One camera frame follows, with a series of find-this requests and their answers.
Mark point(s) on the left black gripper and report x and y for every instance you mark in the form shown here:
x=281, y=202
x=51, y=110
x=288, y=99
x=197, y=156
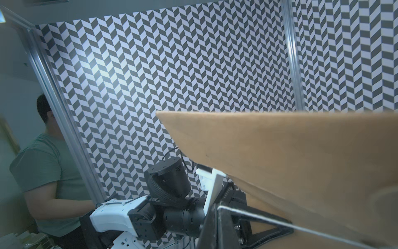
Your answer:
x=233, y=202

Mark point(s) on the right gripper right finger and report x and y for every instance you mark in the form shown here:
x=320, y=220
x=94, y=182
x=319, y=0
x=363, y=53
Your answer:
x=263, y=227

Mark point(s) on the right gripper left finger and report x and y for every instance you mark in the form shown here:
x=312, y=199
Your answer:
x=214, y=230

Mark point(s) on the brown kraft file bag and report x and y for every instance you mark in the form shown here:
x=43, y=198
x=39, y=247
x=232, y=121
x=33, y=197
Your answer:
x=335, y=173

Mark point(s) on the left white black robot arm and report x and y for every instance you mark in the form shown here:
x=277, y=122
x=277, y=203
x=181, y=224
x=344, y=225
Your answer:
x=167, y=208

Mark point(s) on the person in green shirt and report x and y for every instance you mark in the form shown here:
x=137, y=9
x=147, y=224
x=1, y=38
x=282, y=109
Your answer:
x=52, y=186

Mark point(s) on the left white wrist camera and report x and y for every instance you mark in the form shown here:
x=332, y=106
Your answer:
x=211, y=185

